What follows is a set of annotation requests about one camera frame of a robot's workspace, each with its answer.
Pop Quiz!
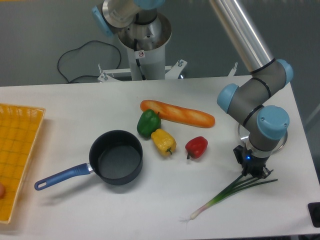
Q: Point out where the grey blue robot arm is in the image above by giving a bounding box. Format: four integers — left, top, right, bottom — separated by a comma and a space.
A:
91, 0, 293, 179

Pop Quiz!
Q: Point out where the yellow bell pepper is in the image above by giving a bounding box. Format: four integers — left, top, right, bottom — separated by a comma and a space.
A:
151, 128, 177, 157

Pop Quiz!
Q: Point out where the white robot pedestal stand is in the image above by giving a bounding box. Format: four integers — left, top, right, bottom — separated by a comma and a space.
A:
96, 12, 238, 83

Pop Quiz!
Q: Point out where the black saucepan blue handle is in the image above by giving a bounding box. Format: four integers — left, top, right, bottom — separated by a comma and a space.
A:
34, 130, 143, 191

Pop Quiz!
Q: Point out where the green onion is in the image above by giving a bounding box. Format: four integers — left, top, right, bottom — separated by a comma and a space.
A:
180, 174, 278, 223

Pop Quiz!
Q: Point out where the black device at table edge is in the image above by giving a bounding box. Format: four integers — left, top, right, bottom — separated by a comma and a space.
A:
307, 202, 320, 228

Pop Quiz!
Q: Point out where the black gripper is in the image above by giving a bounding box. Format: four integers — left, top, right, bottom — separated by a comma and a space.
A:
233, 145, 273, 179

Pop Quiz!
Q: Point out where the green bell pepper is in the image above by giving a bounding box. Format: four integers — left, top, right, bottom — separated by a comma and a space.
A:
136, 109, 161, 139

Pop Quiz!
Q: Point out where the baguette bread loaf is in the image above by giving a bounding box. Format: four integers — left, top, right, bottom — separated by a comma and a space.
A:
140, 100, 216, 129

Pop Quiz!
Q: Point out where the red bell pepper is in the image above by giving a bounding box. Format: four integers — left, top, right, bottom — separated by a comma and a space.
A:
185, 136, 208, 160

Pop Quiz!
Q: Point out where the yellow woven basket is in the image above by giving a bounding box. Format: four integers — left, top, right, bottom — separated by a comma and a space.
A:
0, 103, 46, 224

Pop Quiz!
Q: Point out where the black cable on floor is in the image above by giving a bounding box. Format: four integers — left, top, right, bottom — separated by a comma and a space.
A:
57, 40, 122, 84

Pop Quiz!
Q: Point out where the glass pot lid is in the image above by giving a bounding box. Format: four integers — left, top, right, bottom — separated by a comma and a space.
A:
237, 124, 288, 154

